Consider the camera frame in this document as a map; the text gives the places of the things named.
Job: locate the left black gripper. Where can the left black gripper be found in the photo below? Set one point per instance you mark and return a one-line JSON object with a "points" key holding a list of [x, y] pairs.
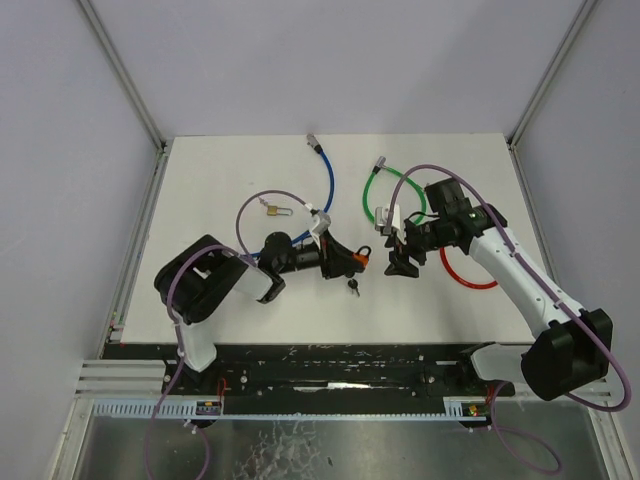
{"points": [[325, 255]]}

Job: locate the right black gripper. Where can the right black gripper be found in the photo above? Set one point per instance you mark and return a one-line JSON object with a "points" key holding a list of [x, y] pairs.
{"points": [[408, 242]]}

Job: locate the black padlock keys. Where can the black padlock keys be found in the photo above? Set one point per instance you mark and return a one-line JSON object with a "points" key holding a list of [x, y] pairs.
{"points": [[353, 285]]}

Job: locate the orange black padlock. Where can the orange black padlock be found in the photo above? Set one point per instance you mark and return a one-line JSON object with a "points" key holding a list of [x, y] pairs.
{"points": [[362, 255]]}

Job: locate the red cable lock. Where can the red cable lock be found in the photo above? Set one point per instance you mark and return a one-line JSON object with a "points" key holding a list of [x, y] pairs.
{"points": [[464, 271]]}

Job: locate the brass padlock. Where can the brass padlock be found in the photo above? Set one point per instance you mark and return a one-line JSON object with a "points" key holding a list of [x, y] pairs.
{"points": [[274, 210]]}

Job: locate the green cable lock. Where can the green cable lock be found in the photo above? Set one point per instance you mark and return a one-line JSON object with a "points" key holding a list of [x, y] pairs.
{"points": [[379, 187]]}

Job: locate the blue cable lock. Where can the blue cable lock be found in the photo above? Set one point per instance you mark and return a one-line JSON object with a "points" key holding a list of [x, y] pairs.
{"points": [[305, 172]]}

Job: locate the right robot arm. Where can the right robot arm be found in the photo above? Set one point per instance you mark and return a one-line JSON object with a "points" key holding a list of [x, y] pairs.
{"points": [[570, 342]]}

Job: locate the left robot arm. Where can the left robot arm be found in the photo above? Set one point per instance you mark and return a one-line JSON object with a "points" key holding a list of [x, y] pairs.
{"points": [[194, 284]]}

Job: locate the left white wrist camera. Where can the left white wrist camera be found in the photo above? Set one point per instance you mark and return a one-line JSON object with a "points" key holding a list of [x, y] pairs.
{"points": [[320, 223]]}

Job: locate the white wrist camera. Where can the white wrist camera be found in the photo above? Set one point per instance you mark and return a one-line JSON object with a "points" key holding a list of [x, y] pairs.
{"points": [[388, 220], [320, 223]]}

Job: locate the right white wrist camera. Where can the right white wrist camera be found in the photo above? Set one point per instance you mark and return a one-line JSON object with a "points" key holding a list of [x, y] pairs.
{"points": [[388, 220]]}

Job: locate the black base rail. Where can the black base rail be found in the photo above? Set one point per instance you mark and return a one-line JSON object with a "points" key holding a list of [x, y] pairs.
{"points": [[418, 370]]}

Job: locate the white slotted cable duct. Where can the white slotted cable duct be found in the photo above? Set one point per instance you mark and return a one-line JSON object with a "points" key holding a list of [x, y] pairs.
{"points": [[298, 405]]}

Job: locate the left aluminium frame post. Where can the left aluminium frame post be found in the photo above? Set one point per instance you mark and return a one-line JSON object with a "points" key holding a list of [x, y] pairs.
{"points": [[121, 73]]}

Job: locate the aluminium frame post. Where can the aluminium frame post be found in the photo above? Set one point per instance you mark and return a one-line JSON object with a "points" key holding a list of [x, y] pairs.
{"points": [[578, 23], [121, 73]]}

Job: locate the right aluminium frame post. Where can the right aluminium frame post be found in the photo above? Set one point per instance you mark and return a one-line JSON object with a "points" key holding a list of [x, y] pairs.
{"points": [[578, 23]]}

